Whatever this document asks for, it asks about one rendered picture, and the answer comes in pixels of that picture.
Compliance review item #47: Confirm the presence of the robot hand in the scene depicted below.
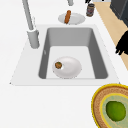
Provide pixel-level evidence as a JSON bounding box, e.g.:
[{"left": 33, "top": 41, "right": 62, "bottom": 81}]
[{"left": 115, "top": 31, "right": 128, "bottom": 56}]

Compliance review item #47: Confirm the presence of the grey soap dispenser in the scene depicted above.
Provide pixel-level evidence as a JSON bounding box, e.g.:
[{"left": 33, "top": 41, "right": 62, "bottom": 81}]
[{"left": 66, "top": 0, "right": 75, "bottom": 7}]

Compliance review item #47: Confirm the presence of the green round fruit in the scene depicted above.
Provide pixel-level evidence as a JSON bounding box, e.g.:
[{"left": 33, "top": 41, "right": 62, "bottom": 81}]
[{"left": 105, "top": 101, "right": 128, "bottom": 122}]

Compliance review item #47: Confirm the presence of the yellow brown rimmed plate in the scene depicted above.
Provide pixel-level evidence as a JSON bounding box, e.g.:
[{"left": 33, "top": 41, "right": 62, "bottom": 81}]
[{"left": 91, "top": 83, "right": 128, "bottom": 128}]

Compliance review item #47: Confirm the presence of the dark can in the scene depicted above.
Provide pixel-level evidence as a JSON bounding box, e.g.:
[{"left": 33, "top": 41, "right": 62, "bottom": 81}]
[{"left": 85, "top": 2, "right": 96, "bottom": 18}]

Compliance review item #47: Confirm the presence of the small brown round food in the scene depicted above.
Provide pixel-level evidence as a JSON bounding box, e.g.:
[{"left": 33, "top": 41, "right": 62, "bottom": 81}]
[{"left": 54, "top": 61, "right": 64, "bottom": 70}]

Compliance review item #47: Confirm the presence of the orange sausage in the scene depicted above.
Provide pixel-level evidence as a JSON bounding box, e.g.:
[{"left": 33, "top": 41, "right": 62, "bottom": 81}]
[{"left": 64, "top": 9, "right": 72, "bottom": 25}]

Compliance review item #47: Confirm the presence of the white plate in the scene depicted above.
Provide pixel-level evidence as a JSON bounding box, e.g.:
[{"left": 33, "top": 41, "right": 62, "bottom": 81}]
[
  {"left": 57, "top": 12, "right": 87, "bottom": 26},
  {"left": 52, "top": 56, "right": 83, "bottom": 80}
]

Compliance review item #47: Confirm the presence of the grey tap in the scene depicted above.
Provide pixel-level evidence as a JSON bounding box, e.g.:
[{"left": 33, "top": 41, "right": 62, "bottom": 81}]
[{"left": 21, "top": 0, "right": 41, "bottom": 50}]

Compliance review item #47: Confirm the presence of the grey sink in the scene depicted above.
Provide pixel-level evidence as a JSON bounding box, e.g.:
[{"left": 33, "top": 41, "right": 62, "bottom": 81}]
[{"left": 9, "top": 23, "right": 120, "bottom": 86}]

